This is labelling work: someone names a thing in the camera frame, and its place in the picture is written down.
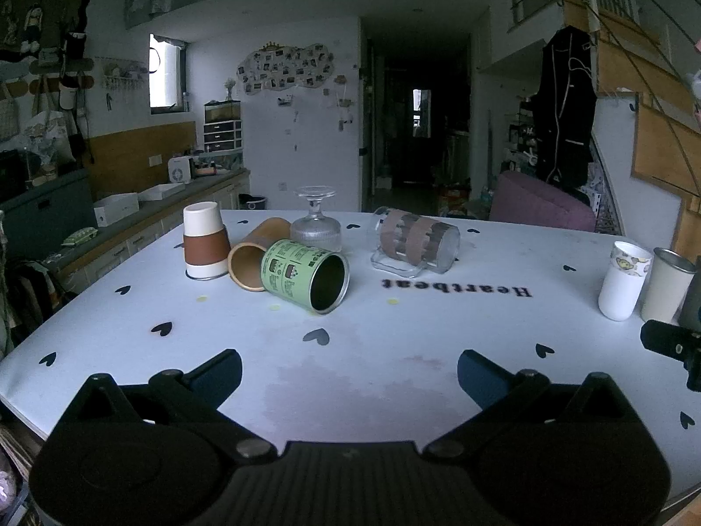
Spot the dark green storage box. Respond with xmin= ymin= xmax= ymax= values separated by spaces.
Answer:
xmin=0 ymin=169 xmax=98 ymax=264

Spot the small white appliance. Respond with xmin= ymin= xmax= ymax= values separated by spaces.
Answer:
xmin=166 ymin=156 xmax=194 ymax=185

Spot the clear ribbed glass goblet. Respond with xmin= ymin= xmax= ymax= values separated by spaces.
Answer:
xmin=290 ymin=185 xmax=343 ymax=256

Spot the dark framed wall hanging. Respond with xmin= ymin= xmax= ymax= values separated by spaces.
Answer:
xmin=0 ymin=0 xmax=92 ymax=75

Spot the small drawer organizer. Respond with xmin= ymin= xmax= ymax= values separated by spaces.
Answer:
xmin=203 ymin=100 xmax=243 ymax=153

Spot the white cup with printed rim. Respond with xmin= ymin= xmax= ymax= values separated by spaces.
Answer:
xmin=597 ymin=240 xmax=654 ymax=322

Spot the black hanging coat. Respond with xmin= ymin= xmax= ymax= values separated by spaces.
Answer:
xmin=531 ymin=25 xmax=598 ymax=188

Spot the white and brown cup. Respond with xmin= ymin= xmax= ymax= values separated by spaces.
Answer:
xmin=183 ymin=202 xmax=230 ymax=281

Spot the cloud shaped photo board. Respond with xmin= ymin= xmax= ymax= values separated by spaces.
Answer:
xmin=236 ymin=42 xmax=336 ymax=97

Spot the grey topped cabinet counter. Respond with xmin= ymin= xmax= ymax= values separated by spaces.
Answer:
xmin=41 ymin=167 xmax=251 ymax=297

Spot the window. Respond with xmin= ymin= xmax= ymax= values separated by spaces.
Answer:
xmin=148 ymin=32 xmax=186 ymax=116

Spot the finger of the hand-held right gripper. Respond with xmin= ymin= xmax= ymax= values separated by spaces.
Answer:
xmin=640 ymin=319 xmax=701 ymax=393

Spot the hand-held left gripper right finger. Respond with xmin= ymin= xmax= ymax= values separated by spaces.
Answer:
xmin=423 ymin=349 xmax=648 ymax=462

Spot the wooden staircase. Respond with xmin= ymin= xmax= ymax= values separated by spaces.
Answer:
xmin=548 ymin=0 xmax=701 ymax=264

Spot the cream metal cup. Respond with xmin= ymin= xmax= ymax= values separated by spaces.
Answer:
xmin=640 ymin=247 xmax=698 ymax=324

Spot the green wipes packet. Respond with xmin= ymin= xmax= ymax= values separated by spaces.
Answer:
xmin=60 ymin=228 xmax=101 ymax=248

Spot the pink armchair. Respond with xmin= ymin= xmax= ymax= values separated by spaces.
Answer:
xmin=489 ymin=170 xmax=597 ymax=233

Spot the glass mug with brown sleeve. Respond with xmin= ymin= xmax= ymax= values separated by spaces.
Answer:
xmin=371 ymin=206 xmax=461 ymax=278

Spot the white cardboard box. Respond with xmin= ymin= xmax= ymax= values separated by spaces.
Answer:
xmin=92 ymin=192 xmax=141 ymax=227

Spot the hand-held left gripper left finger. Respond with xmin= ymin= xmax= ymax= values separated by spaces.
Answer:
xmin=53 ymin=348 xmax=278 ymax=462

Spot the white heart print tablecloth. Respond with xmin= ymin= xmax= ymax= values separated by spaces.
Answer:
xmin=0 ymin=209 xmax=701 ymax=508

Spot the green printed tin cup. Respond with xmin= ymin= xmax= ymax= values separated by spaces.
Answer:
xmin=259 ymin=239 xmax=351 ymax=315

